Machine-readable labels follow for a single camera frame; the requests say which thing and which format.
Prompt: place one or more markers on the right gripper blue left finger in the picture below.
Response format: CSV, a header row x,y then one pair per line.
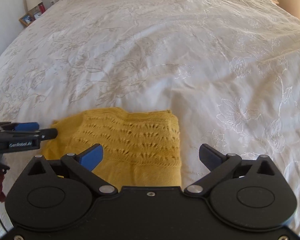
x,y
80,167

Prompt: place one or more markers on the white floral bedspread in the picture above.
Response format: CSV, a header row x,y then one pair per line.
x,y
229,70

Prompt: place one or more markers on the wooden photo frame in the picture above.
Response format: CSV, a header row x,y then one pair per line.
x,y
26,20

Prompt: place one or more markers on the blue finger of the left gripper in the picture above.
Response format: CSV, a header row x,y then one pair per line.
x,y
28,126
48,134

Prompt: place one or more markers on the red bottle on nightstand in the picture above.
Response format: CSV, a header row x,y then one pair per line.
x,y
41,7

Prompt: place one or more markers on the mustard yellow knit sweater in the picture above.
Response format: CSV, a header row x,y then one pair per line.
x,y
139,149

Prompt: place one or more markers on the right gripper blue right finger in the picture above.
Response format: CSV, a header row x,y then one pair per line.
x,y
221,168

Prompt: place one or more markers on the white table lamp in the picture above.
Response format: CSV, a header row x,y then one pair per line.
x,y
31,4

